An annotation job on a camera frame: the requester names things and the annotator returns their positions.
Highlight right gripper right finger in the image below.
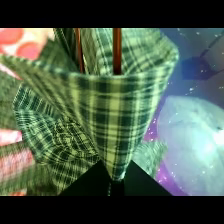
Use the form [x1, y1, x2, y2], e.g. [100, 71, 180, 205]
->
[110, 160, 173, 197]

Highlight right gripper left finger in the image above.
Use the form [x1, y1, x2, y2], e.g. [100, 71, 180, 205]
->
[59, 159, 113, 197]

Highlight brown clothes hanger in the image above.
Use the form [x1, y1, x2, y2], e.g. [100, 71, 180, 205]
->
[73, 27, 123, 76]

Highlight checked shirt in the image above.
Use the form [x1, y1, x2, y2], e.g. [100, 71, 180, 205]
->
[0, 27, 181, 197]

